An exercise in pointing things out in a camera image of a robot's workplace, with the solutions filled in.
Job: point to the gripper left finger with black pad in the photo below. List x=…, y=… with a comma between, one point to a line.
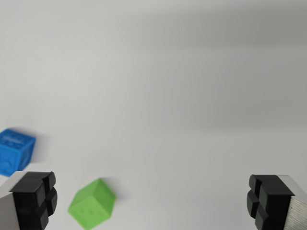
x=26, y=203

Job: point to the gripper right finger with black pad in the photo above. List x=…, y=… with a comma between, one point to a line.
x=275, y=206

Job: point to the blue embossed soft cube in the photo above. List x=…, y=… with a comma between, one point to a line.
x=14, y=153

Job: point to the green embossed soft cube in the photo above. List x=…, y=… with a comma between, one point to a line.
x=93, y=206

